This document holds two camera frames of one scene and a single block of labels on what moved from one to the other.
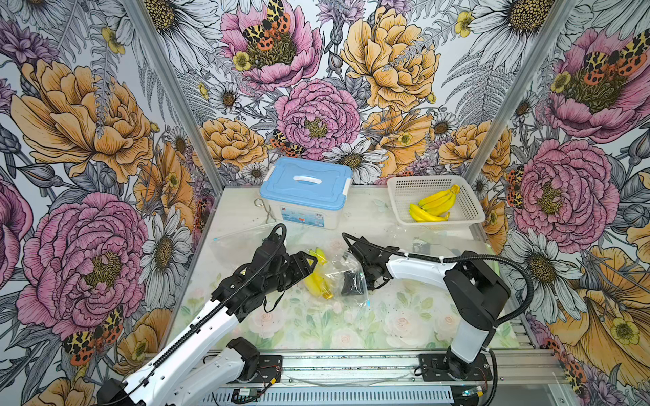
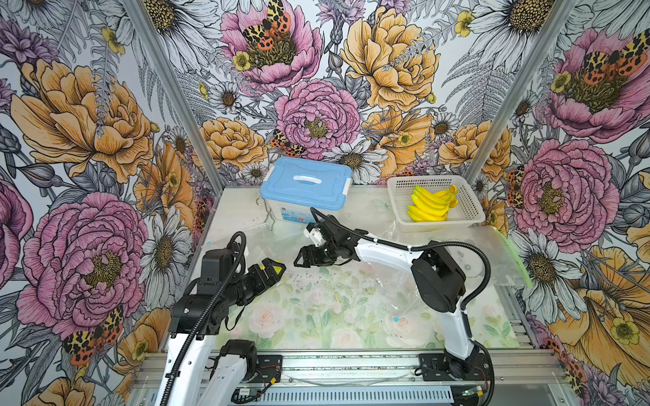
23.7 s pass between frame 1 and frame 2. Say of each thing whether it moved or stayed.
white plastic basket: stayed
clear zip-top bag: moved
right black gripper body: moved
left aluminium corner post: stayed
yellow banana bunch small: moved
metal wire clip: stayed
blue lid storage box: stayed
